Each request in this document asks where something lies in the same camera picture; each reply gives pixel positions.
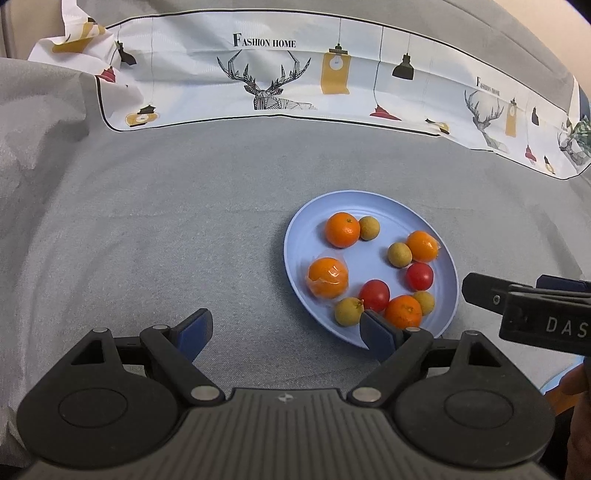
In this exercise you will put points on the small mandarin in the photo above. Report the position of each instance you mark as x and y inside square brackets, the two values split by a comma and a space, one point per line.
[404, 311]
[343, 229]

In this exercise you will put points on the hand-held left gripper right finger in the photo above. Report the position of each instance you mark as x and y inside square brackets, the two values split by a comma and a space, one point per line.
[376, 334]

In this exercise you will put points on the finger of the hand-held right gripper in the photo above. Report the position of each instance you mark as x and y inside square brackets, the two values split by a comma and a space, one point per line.
[563, 282]
[482, 293]

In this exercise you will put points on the green checked cloth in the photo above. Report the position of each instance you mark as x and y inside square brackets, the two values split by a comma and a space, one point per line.
[581, 129]

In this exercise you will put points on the person's right hand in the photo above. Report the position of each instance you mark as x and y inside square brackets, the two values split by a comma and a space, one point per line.
[581, 406]

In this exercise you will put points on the red cherry tomato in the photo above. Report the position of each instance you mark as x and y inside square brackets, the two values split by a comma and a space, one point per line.
[374, 295]
[419, 276]

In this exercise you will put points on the brown longan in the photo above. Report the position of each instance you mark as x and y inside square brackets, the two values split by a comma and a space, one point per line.
[399, 254]
[369, 228]
[348, 311]
[427, 302]

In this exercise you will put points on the plastic-wrapped orange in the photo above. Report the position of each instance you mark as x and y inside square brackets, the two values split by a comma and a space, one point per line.
[328, 277]
[422, 246]

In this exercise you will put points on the light blue plate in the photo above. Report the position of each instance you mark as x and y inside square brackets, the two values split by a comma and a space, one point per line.
[388, 210]

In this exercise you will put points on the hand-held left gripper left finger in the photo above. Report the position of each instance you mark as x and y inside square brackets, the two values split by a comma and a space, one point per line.
[196, 333]

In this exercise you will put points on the white deer-print tablecloth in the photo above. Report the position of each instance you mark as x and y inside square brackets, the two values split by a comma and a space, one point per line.
[194, 92]

